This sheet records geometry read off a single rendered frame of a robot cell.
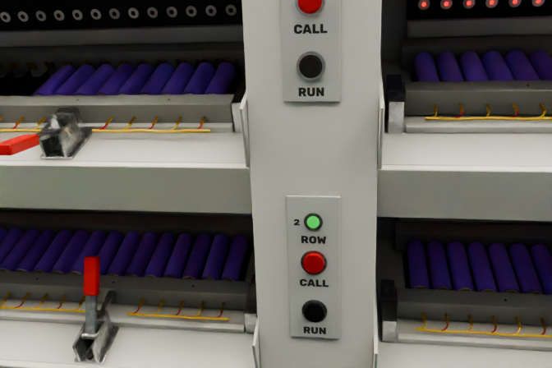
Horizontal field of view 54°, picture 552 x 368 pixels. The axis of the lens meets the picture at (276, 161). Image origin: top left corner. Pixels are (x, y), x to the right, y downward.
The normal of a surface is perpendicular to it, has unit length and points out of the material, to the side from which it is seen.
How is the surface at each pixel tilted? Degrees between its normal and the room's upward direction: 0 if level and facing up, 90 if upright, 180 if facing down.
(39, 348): 17
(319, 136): 90
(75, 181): 107
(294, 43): 90
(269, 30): 90
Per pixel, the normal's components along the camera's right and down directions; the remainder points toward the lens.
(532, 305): -0.07, -0.83
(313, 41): -0.15, 0.29
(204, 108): -0.13, 0.56
